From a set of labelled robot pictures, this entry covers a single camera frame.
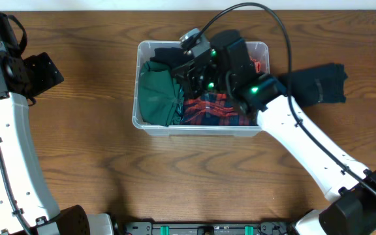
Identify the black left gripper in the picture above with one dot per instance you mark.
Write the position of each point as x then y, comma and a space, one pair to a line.
44, 73

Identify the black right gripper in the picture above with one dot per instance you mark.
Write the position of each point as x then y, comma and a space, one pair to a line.
194, 78

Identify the red blue plaid shirt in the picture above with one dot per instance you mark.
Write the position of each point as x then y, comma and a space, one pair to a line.
212, 109

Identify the black garment with tape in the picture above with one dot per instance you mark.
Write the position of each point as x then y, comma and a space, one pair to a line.
173, 57

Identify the pink garment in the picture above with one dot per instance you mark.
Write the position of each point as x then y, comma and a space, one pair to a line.
257, 64

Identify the dark green garment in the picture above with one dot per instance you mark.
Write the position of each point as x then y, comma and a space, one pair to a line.
160, 96

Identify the dark navy garment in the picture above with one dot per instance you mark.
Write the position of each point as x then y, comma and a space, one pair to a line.
321, 84

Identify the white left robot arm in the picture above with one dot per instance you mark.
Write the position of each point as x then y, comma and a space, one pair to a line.
26, 203

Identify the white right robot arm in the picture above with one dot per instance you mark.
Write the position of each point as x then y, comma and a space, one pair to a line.
222, 64

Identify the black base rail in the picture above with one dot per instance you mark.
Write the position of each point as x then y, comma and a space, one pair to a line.
191, 228

